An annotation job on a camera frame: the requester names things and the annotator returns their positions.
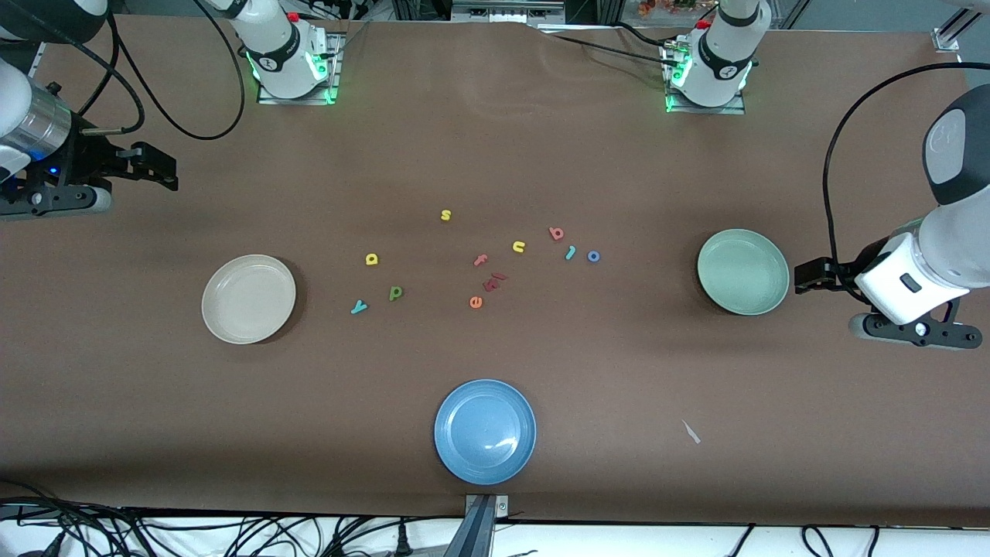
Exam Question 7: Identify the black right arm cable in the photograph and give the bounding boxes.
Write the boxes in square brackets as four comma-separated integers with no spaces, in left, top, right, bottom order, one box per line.
[27,0,247,142]

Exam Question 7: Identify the table cover sheet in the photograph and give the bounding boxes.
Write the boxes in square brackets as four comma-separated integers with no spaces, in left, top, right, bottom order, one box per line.
[0,12,990,528]

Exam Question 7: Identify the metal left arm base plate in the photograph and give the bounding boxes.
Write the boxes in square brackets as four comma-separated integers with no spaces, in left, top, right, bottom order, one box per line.
[661,43,747,115]

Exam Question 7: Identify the blue plate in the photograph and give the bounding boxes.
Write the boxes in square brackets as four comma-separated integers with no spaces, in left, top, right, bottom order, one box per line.
[434,378,538,487]

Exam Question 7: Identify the beige brown plate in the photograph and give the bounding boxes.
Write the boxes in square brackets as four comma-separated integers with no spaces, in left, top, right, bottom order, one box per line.
[201,255,297,345]

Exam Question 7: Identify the aluminium frame profile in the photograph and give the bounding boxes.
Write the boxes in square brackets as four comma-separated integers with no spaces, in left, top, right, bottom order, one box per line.
[932,0,990,53]
[27,40,59,86]

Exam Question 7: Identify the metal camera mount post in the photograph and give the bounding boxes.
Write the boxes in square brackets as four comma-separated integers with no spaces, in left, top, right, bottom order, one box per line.
[445,494,511,557]

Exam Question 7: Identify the thick black floor cable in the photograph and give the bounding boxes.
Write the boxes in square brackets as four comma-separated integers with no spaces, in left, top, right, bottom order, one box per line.
[0,480,105,535]

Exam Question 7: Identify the black cable on table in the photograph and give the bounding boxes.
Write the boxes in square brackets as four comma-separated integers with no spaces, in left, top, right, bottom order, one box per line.
[538,22,681,67]

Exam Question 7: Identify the pale green plate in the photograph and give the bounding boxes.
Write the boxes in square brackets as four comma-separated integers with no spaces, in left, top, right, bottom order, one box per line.
[697,229,790,316]

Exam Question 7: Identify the orange flower decoration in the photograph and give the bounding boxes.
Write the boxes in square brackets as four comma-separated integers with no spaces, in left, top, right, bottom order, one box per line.
[638,0,701,18]

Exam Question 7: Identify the grey metal box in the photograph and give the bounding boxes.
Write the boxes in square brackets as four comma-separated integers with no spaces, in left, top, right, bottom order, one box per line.
[451,0,567,26]

